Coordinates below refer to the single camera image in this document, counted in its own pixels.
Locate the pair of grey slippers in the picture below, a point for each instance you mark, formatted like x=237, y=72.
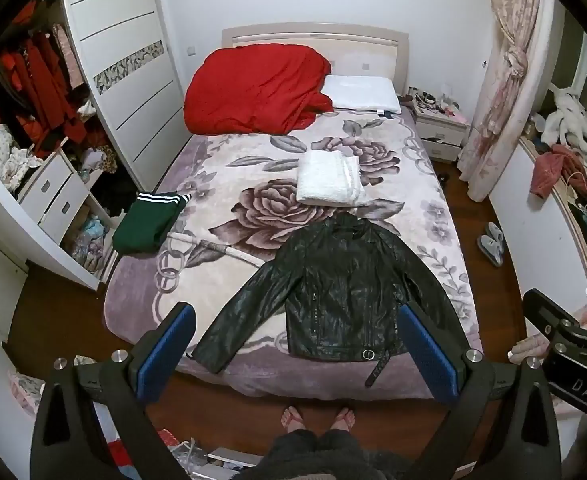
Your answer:
x=491, y=242

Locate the white drawer unit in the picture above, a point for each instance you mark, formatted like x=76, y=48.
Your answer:
x=58, y=195

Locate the pile of light clothes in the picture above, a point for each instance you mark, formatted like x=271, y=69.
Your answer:
x=8, y=157

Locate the white nightstand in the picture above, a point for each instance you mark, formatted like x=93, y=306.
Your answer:
x=441, y=132

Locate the leopard print cloth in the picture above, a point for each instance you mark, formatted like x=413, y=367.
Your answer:
x=104, y=157

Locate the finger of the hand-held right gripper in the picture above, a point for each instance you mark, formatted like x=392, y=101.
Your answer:
x=546, y=310

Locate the white wardrobe with clothes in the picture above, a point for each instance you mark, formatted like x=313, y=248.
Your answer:
x=118, y=60

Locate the hanging red clothes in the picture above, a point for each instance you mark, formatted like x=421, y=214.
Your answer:
x=38, y=90

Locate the black leather jacket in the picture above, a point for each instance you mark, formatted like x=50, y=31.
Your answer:
x=341, y=285

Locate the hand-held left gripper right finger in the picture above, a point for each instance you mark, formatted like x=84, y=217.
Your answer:
x=426, y=345

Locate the white plush toy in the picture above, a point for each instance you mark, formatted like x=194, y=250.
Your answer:
x=571, y=115

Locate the white folded towel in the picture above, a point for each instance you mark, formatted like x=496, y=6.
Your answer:
x=328, y=177

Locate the person's right leg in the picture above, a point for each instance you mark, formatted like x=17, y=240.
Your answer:
x=343, y=440

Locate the beige bed headboard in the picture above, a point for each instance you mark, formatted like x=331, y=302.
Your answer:
x=373, y=47

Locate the green garment with white stripes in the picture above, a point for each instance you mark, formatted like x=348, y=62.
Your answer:
x=146, y=222

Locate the red duvet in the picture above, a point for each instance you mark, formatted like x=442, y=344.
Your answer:
x=253, y=87

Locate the white pillow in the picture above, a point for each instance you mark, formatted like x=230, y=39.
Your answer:
x=361, y=92

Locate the white window ledge cabinet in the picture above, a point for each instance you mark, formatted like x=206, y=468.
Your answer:
x=533, y=230

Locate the pink floral curtain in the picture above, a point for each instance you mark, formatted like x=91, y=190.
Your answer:
x=503, y=85

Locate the clutter of small toiletries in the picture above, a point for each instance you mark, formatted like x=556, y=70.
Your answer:
x=431, y=100

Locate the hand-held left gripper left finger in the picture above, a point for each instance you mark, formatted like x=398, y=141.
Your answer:
x=169, y=345

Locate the pink crumpled garment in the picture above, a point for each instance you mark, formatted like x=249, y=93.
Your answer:
x=551, y=167

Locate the bed with floral blanket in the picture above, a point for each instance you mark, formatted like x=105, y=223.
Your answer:
x=243, y=200

